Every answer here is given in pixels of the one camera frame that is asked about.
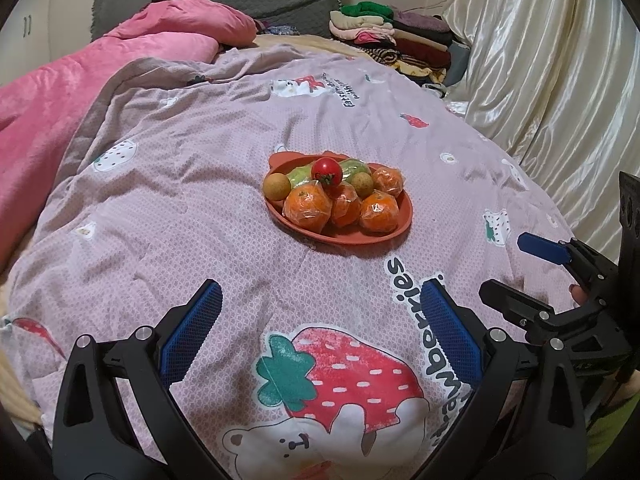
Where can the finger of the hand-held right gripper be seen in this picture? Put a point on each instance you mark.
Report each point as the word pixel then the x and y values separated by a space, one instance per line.
pixel 542 249
pixel 515 305

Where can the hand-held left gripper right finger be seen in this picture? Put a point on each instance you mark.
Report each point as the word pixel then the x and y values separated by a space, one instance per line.
pixel 452 330

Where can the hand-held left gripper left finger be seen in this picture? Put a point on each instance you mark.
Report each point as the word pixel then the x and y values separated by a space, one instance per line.
pixel 192 330

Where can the orange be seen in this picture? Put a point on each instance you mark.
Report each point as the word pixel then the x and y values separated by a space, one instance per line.
pixel 345 205
pixel 307 206
pixel 378 212
pixel 387 180

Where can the orange plastic plate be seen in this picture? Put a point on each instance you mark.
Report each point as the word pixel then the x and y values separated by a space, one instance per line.
pixel 345 237

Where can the small yellow-brown round fruit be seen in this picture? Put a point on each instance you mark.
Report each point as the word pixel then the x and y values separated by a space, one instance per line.
pixel 276 186
pixel 362 183

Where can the large green citrus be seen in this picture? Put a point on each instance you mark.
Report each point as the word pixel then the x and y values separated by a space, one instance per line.
pixel 300 175

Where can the small green citrus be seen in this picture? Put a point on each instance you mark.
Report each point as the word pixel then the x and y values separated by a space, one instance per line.
pixel 357 166

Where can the red tomato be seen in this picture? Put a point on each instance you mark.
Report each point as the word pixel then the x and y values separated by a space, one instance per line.
pixel 326 170

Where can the person's right hand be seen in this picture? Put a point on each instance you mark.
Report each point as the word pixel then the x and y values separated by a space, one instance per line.
pixel 577 294

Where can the yellow-green garment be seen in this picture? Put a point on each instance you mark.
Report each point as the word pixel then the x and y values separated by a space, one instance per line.
pixel 610 425

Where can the pink printed strawberry bear blanket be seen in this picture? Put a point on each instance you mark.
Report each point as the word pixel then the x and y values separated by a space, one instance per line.
pixel 175 210

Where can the cream satin curtain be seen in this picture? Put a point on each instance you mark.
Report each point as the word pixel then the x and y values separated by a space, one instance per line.
pixel 550 85

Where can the pink fleece blanket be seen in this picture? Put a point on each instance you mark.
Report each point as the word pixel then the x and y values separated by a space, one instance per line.
pixel 60 110

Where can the stack of folded clothes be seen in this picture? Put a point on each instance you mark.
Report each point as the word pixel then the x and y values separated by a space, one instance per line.
pixel 395 35

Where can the beige bed sheet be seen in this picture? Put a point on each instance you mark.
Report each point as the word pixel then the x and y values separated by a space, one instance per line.
pixel 300 42

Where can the white wardrobe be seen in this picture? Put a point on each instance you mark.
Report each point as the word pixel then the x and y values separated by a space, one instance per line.
pixel 30 25

